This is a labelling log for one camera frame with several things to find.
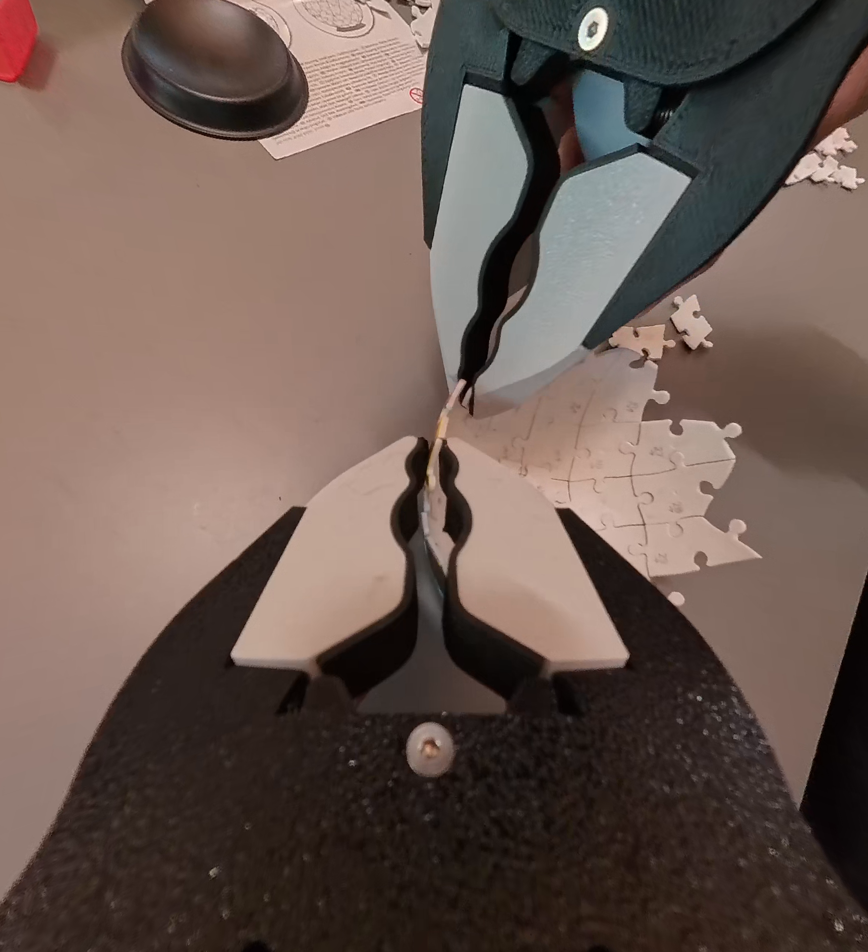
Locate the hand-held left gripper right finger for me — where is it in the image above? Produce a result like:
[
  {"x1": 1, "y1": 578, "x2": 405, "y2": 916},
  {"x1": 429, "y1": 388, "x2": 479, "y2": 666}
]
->
[{"x1": 438, "y1": 437, "x2": 632, "y2": 699}]

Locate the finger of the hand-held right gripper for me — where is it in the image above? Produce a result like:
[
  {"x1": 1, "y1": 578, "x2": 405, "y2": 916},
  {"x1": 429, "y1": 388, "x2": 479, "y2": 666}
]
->
[
  {"x1": 473, "y1": 143, "x2": 700, "y2": 412},
  {"x1": 428, "y1": 82, "x2": 537, "y2": 386}
]

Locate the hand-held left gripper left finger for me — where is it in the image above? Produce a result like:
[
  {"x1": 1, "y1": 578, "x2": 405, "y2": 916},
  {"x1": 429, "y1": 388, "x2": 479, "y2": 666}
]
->
[{"x1": 230, "y1": 436, "x2": 429, "y2": 699}]

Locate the partly built white puzzle ball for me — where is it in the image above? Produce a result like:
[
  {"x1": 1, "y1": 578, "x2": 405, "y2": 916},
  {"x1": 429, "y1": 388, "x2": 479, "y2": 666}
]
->
[{"x1": 419, "y1": 348, "x2": 765, "y2": 607}]

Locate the pile of loose puzzle parts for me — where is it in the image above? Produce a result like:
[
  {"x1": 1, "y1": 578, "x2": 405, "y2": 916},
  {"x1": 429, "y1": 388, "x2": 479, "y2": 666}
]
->
[{"x1": 783, "y1": 128, "x2": 868, "y2": 191}]

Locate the person's right hand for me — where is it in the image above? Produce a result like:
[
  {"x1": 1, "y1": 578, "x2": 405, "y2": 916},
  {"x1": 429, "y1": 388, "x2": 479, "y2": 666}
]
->
[{"x1": 555, "y1": 74, "x2": 592, "y2": 174}]

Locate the white printed leaflet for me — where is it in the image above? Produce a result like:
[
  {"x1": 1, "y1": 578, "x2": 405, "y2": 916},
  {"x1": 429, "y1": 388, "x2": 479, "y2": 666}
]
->
[{"x1": 244, "y1": 0, "x2": 435, "y2": 161}]

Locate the black round stand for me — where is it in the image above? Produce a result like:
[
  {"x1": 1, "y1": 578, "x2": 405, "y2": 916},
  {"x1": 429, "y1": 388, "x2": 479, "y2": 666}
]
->
[{"x1": 121, "y1": 0, "x2": 310, "y2": 141}]

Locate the person's dark clothing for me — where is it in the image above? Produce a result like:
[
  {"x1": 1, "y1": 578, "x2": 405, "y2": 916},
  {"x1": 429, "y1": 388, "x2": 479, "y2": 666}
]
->
[{"x1": 800, "y1": 461, "x2": 868, "y2": 952}]

